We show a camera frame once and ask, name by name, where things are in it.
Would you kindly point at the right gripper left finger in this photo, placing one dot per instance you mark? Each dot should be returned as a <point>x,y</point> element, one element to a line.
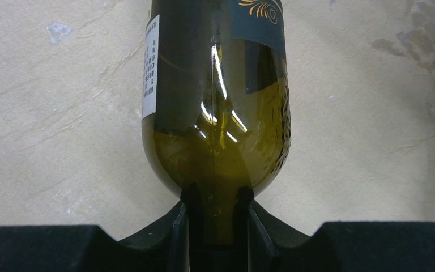
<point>159,246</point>

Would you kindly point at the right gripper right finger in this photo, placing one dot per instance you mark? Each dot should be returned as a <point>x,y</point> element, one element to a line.
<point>340,246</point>

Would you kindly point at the dark green bottle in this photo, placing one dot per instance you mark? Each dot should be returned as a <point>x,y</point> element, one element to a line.
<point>216,122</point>

